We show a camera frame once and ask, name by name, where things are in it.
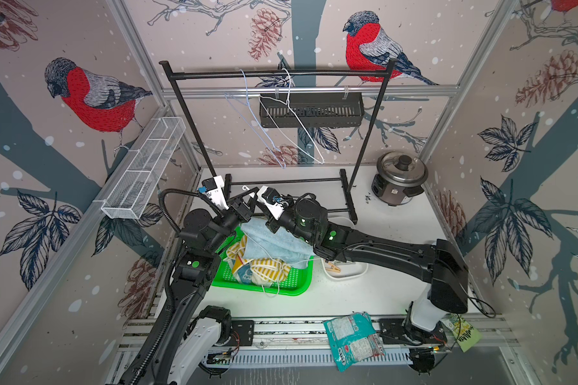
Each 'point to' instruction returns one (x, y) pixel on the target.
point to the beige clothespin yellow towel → (333, 268)
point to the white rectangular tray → (348, 270)
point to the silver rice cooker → (400, 176)
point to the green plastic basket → (296, 283)
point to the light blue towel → (262, 242)
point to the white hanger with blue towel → (263, 242)
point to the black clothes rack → (349, 184)
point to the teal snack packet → (354, 338)
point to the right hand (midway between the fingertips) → (260, 194)
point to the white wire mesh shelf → (142, 168)
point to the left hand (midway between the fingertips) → (262, 187)
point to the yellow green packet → (464, 333)
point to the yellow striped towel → (267, 269)
